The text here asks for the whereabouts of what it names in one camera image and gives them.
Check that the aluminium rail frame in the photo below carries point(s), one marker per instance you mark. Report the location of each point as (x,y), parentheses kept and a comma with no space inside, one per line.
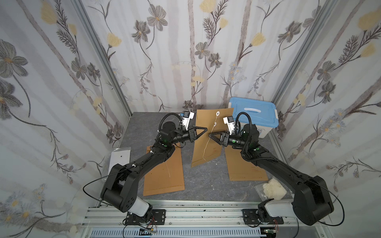
(194,214)

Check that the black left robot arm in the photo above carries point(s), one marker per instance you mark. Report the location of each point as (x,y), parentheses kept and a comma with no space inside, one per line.
(121,187)

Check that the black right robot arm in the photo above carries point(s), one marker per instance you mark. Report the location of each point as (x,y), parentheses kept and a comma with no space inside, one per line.
(311,201)

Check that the clear plastic bag left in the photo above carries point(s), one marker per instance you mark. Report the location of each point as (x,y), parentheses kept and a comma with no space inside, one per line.
(119,156)

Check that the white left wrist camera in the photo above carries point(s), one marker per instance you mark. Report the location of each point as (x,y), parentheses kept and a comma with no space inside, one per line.
(186,117)

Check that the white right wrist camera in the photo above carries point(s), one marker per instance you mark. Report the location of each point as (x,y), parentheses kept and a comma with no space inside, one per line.
(230,122)

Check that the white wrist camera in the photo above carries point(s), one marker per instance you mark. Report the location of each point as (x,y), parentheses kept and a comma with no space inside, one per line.
(186,117)
(230,122)

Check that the brown kraft file bag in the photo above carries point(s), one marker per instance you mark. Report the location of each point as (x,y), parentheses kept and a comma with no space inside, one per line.
(241,170)
(166,177)
(205,148)

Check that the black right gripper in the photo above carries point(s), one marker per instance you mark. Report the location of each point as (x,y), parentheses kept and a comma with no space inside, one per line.
(223,139)

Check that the blue lidded white storage box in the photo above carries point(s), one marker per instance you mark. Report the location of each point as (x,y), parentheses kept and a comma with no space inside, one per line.
(263,114)

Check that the plastic bag with white stuff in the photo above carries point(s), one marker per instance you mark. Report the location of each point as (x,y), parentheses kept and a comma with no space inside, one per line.
(272,189)

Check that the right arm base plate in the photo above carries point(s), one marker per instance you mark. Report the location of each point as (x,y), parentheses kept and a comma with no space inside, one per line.
(253,217)

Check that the white slotted cable duct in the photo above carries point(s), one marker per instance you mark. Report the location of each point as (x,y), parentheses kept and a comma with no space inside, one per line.
(232,232)

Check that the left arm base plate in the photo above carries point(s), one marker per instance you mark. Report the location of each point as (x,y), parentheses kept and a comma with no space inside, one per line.
(154,217)

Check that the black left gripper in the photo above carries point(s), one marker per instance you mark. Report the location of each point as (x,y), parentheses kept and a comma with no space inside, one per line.
(191,134)

